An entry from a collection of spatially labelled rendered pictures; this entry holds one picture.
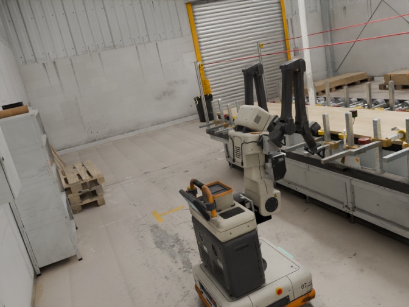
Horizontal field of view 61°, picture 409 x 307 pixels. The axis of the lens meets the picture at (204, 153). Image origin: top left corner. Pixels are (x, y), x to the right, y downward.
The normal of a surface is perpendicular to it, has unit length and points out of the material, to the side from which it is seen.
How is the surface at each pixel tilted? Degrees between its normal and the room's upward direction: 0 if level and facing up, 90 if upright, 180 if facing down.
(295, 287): 90
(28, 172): 90
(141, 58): 90
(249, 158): 90
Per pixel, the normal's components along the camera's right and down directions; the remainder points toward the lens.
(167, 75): 0.39, 0.17
